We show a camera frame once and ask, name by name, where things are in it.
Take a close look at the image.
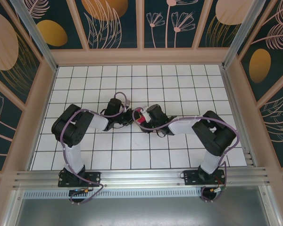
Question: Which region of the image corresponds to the pink paper sheet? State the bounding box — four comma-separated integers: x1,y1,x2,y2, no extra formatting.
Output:
133,110,147,125

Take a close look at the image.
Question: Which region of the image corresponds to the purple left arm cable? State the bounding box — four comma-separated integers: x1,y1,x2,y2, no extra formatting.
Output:
61,91,133,206

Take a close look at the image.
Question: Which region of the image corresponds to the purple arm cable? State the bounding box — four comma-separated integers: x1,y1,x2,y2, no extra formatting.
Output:
61,91,133,206
132,107,241,203

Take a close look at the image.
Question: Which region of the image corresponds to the aluminium mounting rail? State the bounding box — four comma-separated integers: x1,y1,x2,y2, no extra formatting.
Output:
13,166,273,189

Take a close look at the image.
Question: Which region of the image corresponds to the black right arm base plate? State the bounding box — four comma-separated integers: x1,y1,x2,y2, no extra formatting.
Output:
183,169,226,187

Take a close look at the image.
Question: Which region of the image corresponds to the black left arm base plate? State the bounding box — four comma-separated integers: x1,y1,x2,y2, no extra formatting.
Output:
58,170,101,188

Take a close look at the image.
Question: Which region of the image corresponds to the slotted grey cable duct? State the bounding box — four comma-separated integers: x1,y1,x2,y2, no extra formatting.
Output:
23,188,203,199

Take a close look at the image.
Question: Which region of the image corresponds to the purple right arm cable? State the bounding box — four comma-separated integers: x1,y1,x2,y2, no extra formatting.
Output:
132,107,241,203

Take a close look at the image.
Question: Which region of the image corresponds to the aluminium side rail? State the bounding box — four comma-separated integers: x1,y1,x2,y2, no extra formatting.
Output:
220,65,259,168

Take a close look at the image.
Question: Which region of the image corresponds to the aluminium frame post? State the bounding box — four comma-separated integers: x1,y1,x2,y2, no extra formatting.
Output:
9,0,59,72
222,0,267,69

